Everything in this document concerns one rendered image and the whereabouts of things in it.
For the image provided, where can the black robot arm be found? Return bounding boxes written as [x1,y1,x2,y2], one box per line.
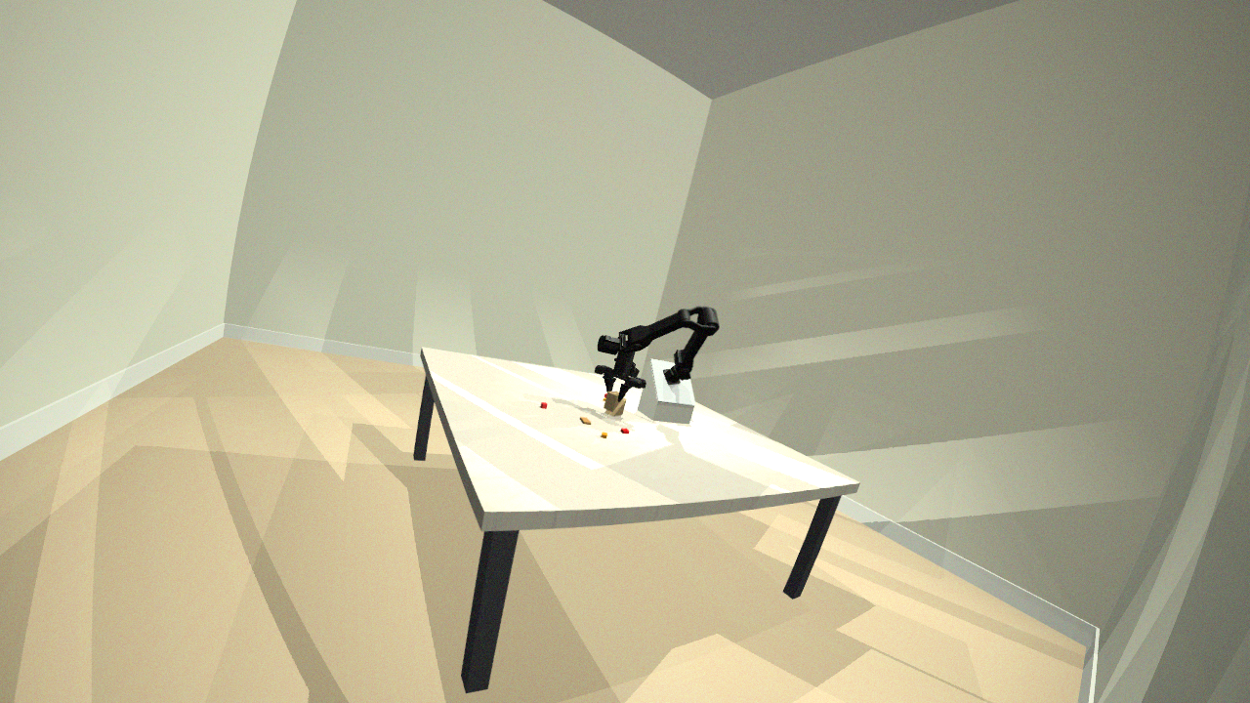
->
[598,306,720,385]

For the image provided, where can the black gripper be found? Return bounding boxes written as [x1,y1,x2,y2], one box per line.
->
[595,355,646,402]

